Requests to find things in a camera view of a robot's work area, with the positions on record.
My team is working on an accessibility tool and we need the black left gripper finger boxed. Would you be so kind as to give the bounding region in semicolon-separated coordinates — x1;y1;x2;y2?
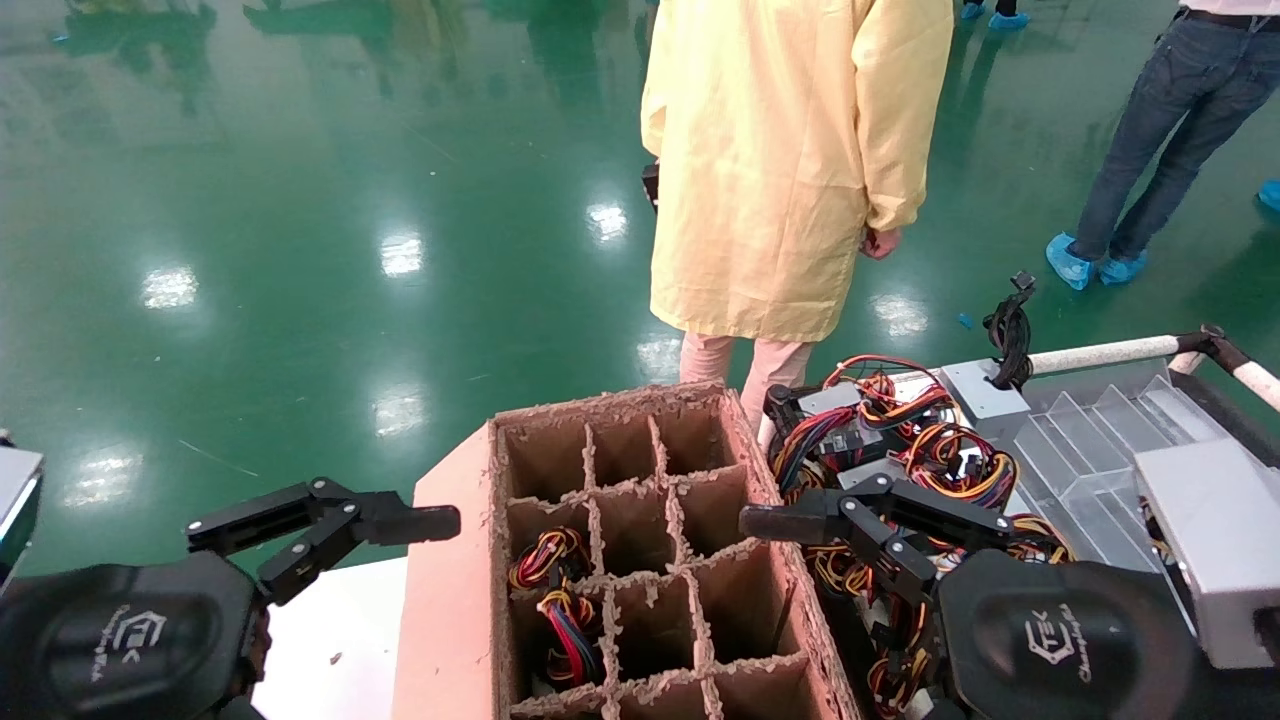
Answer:
185;477;461;606

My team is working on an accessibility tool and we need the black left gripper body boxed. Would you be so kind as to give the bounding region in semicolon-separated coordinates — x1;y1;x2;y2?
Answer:
0;553;271;720

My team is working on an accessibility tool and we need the person in blue jeans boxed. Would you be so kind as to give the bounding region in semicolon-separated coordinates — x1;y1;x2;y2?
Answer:
1045;0;1280;291

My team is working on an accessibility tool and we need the black pipe joint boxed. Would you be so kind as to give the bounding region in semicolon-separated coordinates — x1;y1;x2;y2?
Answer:
1178;323;1253;377

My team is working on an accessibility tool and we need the person with blue shoe covers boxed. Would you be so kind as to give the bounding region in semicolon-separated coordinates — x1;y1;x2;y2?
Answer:
960;0;1031;31

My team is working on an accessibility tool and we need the clear acrylic divided tray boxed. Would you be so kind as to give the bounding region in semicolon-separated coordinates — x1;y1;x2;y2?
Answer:
1005;372;1241;601

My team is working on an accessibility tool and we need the power supply with black cables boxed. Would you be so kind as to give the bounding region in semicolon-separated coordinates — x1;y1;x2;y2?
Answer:
940;270;1036;421

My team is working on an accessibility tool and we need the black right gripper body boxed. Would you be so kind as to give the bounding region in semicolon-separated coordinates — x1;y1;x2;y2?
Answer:
935;548;1206;720

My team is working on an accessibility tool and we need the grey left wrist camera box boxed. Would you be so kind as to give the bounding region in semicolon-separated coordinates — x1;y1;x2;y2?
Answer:
0;445;46;591

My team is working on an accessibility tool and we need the brown cardboard divider box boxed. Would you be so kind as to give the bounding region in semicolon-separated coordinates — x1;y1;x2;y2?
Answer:
393;380;863;720

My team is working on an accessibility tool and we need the person in yellow coat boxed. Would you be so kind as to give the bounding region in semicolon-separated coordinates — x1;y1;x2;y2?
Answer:
640;0;956;441

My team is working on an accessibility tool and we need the grey power supply held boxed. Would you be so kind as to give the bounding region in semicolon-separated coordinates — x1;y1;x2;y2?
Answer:
1135;440;1280;669

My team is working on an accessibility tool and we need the white foam-wrapped pipe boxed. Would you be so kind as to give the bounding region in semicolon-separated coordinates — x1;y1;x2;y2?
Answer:
1232;358;1280;413
1028;334;1201;377

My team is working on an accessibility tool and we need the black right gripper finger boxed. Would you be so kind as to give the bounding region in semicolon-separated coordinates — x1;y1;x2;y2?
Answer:
740;473;1013;606

